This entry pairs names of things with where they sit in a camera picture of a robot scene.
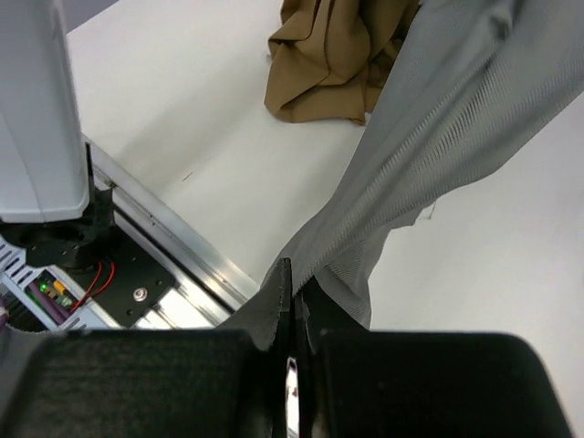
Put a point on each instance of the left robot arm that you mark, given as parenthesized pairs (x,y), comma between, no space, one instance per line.
(50,205)

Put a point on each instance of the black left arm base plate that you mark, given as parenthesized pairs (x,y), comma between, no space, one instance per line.
(126,282)

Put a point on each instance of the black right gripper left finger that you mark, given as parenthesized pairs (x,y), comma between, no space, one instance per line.
(150,383)

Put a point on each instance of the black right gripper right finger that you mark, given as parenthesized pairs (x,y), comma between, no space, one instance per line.
(354,382)

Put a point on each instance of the grey skirt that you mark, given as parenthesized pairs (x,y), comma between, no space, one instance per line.
(473,83)

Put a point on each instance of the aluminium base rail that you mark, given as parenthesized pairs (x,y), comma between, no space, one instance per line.
(208,287)

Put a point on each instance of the tan brown skirt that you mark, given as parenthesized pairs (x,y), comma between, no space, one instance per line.
(331,59)

